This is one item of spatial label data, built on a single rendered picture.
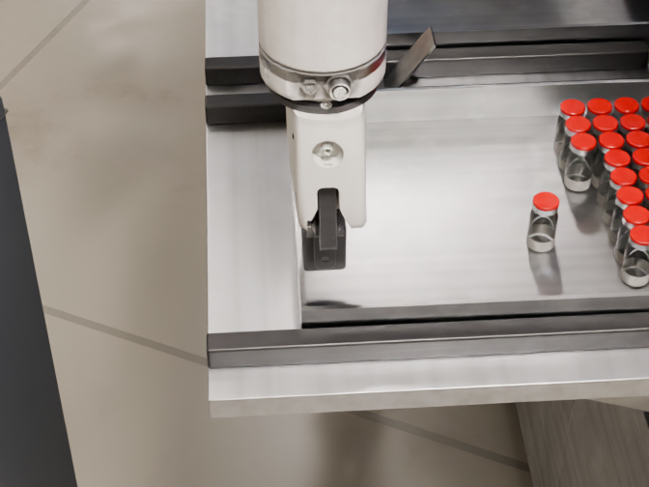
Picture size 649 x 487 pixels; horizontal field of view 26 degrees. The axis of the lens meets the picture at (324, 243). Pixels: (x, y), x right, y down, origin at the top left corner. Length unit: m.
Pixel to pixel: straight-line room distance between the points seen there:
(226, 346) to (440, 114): 0.33
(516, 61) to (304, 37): 0.43
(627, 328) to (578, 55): 0.34
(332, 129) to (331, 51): 0.06
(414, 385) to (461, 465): 1.08
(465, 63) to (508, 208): 0.18
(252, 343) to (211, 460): 1.09
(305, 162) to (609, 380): 0.27
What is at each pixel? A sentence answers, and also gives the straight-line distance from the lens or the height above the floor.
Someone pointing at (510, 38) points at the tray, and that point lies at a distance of 1.30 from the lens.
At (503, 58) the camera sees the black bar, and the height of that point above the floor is 0.90.
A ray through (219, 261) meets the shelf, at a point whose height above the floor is 0.88.
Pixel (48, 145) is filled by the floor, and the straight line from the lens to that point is 2.65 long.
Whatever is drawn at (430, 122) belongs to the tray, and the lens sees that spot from 1.23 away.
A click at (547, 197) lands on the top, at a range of 1.09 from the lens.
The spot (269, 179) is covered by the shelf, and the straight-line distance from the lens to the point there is 1.17.
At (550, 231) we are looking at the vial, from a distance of 1.10.
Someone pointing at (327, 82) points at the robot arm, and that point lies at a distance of 0.90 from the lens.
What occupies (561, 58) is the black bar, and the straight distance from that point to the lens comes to 1.29.
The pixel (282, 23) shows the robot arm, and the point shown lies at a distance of 0.88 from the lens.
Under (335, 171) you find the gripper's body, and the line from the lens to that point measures 0.93.
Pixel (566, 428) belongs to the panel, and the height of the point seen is 0.32.
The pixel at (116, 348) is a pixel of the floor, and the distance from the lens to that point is 2.25.
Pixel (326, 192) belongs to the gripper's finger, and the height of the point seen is 1.01.
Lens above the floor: 1.63
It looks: 43 degrees down
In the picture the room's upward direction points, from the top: straight up
